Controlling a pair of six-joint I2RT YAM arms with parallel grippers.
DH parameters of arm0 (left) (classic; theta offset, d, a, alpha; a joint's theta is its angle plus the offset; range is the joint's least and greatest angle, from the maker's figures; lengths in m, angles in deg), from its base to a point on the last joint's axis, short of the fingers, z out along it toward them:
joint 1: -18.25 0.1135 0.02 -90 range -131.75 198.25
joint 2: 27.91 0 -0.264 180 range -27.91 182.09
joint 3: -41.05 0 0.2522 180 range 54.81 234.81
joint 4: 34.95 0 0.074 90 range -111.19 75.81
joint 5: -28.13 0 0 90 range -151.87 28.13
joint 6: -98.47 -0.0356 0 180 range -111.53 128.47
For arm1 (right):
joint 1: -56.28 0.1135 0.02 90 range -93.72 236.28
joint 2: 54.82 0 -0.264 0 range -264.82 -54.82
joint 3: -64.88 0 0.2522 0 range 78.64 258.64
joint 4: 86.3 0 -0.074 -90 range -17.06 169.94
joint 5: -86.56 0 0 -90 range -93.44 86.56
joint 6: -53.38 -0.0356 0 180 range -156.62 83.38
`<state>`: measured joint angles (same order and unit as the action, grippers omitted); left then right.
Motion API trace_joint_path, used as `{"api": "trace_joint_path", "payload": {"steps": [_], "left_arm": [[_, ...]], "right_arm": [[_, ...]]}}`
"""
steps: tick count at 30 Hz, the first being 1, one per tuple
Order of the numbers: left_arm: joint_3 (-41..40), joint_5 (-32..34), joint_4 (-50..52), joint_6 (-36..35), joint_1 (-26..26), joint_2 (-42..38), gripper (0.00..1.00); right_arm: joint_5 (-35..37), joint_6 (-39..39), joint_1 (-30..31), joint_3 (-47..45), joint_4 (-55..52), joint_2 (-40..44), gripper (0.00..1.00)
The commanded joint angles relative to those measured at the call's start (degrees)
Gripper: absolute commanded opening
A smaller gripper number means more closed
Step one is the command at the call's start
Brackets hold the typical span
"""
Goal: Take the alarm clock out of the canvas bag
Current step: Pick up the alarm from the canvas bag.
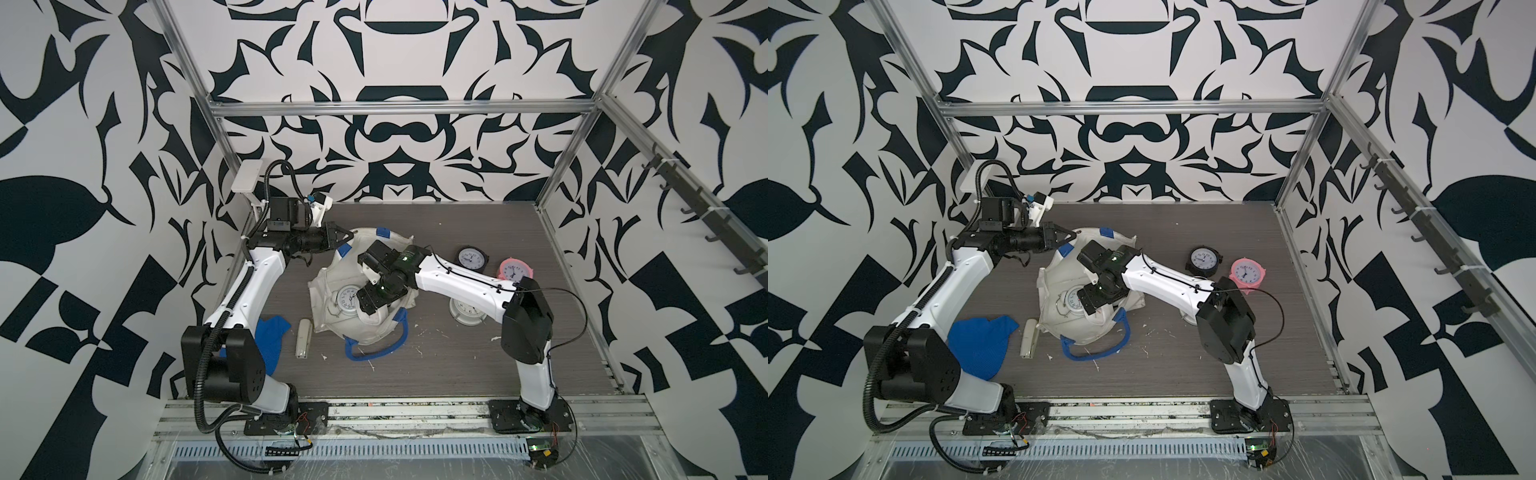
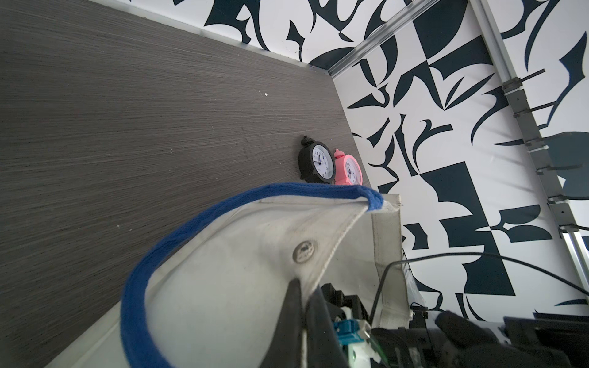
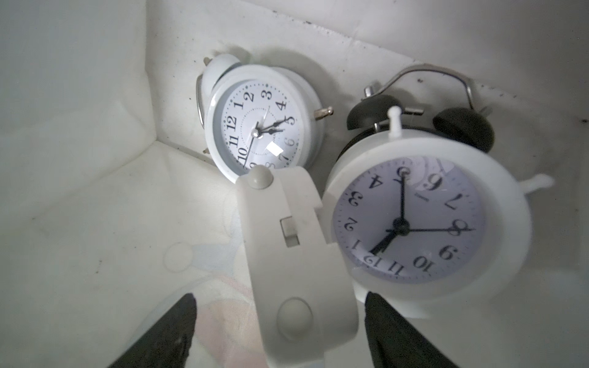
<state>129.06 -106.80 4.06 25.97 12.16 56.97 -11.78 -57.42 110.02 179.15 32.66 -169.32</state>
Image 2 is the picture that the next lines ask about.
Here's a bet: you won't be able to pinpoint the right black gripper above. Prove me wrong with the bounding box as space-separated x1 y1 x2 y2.
321 282 588 367

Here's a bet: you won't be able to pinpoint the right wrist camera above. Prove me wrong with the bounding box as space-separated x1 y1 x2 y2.
334 307 387 367

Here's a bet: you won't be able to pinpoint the pink alarm clock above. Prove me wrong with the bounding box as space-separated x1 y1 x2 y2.
334 150 363 186

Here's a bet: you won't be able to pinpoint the grey wall hook rail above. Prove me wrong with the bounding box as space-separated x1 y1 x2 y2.
502 69 588 240

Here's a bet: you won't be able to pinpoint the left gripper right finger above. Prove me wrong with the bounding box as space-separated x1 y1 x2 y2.
305 288 349 367

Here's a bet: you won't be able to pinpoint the white canvas bag blue handles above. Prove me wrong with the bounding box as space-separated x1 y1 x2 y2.
52 183 412 367

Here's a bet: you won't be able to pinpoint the black round alarm clock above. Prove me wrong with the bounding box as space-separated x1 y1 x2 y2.
298 136 336 184

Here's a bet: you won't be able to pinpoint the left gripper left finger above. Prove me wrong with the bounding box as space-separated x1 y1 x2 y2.
259 278 305 368

